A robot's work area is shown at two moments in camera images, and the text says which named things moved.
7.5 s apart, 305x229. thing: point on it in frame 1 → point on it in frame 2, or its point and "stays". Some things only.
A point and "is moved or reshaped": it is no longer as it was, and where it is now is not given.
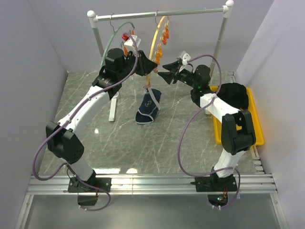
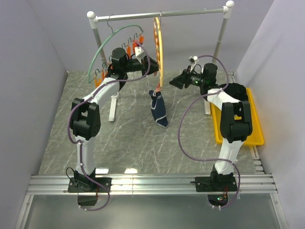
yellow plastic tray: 217,123 stays
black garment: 235,93 stays
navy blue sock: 149,107 → 158,109
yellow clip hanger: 161,33 is moved or reshaped
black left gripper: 146,66 stays
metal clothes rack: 92,17 stays
